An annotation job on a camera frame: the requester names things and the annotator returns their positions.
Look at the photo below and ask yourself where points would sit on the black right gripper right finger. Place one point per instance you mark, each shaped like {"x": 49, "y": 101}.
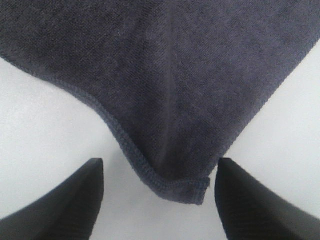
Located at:
{"x": 250, "y": 211}

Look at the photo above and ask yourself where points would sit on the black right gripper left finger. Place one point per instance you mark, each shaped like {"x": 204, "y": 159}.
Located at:
{"x": 68, "y": 212}

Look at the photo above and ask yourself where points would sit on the dark grey towel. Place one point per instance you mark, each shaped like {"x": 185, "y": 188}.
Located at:
{"x": 176, "y": 81}

